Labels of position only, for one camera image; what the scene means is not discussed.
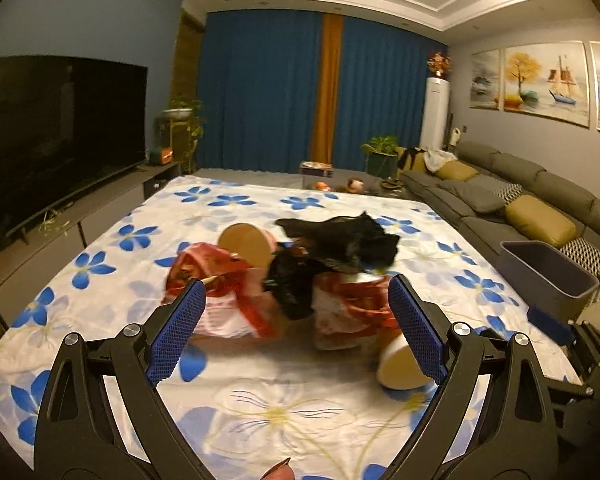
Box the black plastic bag sheet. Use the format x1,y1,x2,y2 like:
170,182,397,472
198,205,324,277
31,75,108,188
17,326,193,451
275,211,400,273

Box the mustard cushion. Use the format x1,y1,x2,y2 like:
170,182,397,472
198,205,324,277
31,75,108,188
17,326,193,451
436,160,479,182
505,195,577,248

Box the white standing air conditioner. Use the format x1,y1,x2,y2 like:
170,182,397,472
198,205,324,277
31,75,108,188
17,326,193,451
419,77,450,150

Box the grey sectional sofa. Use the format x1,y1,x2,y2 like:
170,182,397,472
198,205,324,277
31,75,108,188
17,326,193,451
398,138,600,340

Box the blue window curtains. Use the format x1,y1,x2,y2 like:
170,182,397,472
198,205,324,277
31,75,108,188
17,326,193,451
197,10,448,172

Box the far mustard cushion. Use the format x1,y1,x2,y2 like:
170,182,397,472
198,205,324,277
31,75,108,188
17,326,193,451
436,160,479,182

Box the dark tv cabinet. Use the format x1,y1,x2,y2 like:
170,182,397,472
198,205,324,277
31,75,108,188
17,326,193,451
0,162,181,332

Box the small landscape painting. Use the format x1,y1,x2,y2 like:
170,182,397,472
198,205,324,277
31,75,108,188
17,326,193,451
469,50,501,110

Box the white cloth on sofa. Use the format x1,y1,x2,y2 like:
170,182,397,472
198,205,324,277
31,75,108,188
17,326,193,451
422,148,457,174

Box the floral blue white tablecloth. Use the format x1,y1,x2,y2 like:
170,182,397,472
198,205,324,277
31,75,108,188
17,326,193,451
0,177,578,479

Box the box on coffee table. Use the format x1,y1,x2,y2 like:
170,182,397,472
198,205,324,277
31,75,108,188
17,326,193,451
300,160,332,178

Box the near patterned cushion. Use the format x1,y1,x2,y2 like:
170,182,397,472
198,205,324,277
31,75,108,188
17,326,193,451
560,237,600,306

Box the dark coffee table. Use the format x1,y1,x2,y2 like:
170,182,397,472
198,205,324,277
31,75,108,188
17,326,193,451
299,168,412,200

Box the black white patterned cushion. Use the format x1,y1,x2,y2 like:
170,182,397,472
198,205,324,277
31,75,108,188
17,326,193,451
470,174,524,205

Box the orange glowing speaker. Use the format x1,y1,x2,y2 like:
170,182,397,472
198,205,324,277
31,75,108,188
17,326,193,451
148,148,173,166

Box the potted green plant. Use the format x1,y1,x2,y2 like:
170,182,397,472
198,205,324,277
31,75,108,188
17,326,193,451
361,136,399,179

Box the red white plastic bag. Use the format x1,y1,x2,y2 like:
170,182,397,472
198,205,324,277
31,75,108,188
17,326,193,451
311,272,400,351

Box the black flat television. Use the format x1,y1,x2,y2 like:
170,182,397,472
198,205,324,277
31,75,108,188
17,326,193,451
0,55,148,238

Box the white red paper cup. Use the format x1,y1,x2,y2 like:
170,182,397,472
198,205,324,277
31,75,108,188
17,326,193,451
216,222,277,268

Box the red flower decoration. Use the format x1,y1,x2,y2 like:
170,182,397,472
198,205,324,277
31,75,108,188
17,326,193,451
427,51,452,79

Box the red printed snack bag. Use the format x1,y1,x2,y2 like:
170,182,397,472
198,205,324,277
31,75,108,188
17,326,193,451
163,243,280,339

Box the plant on left stand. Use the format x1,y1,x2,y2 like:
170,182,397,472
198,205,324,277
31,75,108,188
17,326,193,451
158,94,204,174

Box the operator thumb tip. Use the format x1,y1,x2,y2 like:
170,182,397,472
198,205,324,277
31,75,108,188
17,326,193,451
260,457,296,480

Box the grey plastic trash bin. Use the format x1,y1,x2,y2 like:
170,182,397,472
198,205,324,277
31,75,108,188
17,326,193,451
496,240,600,323

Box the sailboat tree painting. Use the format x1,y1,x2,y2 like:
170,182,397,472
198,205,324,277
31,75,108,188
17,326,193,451
503,41,590,127

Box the grey cushion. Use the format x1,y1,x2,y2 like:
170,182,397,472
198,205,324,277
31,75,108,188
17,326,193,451
438,180,505,214

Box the orange curtain strip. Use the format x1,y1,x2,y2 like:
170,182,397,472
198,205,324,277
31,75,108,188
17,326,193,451
311,14,343,164

